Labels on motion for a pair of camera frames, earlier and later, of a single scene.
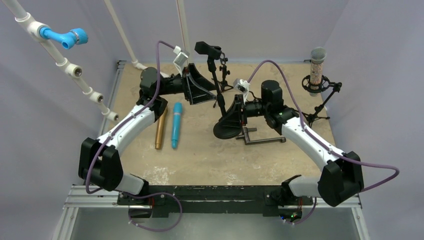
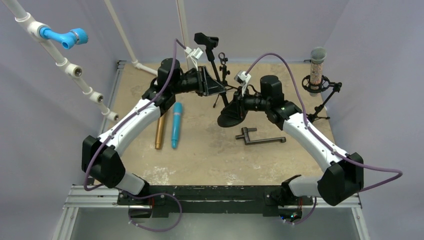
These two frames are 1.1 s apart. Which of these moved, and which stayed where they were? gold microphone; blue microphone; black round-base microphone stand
Moved: black round-base microphone stand
Stayed: blue microphone; gold microphone
